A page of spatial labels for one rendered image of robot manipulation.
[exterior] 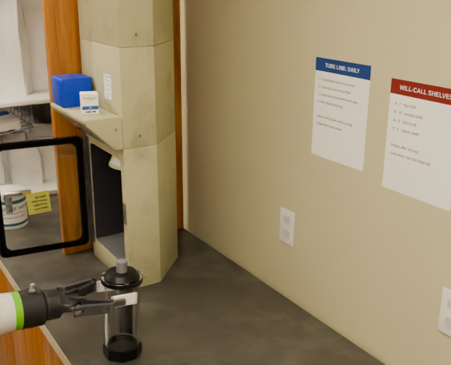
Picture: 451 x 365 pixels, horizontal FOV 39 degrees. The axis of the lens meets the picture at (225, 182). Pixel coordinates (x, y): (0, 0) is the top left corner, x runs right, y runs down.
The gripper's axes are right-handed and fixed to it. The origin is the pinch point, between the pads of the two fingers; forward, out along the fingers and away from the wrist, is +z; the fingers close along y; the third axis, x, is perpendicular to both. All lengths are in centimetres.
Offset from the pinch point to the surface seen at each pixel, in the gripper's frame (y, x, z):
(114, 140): 31.6, -32.9, 10.4
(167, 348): -4.6, 17.5, 12.5
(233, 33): 38, -65, 54
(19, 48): 157, -47, 17
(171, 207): 41, -6, 37
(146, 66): 32, -54, 20
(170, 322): 7.0, 16.9, 19.5
